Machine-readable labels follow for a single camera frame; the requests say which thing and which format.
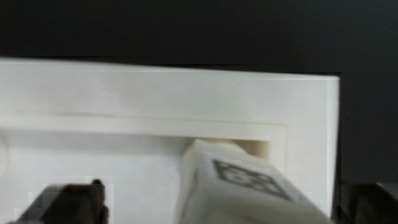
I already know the white table leg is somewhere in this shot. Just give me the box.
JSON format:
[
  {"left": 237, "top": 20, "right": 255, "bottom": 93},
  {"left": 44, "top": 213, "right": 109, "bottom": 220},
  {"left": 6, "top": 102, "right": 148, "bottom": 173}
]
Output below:
[{"left": 173, "top": 139, "right": 333, "bottom": 224}]

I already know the white square table top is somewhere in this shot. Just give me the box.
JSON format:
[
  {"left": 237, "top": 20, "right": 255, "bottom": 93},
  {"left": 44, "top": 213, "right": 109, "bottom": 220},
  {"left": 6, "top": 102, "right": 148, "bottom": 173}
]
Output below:
[{"left": 0, "top": 112, "right": 285, "bottom": 224}]

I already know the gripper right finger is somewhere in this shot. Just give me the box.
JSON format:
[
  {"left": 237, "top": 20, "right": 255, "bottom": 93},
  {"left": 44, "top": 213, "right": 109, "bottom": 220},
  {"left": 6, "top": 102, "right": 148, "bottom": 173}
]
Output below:
[{"left": 335, "top": 182, "right": 398, "bottom": 224}]

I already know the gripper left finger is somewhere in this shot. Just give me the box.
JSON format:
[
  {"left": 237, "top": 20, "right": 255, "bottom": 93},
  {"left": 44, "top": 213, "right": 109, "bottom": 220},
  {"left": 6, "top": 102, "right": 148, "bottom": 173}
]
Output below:
[{"left": 15, "top": 179, "right": 108, "bottom": 224}]

